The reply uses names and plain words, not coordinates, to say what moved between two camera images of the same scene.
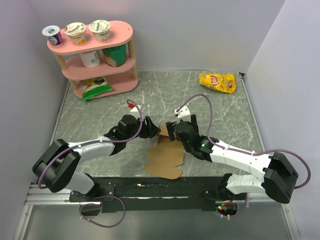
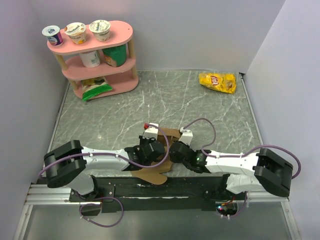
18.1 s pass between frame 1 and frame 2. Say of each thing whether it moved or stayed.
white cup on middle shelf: stayed
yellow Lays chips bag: stayed
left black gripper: moved
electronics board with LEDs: stayed
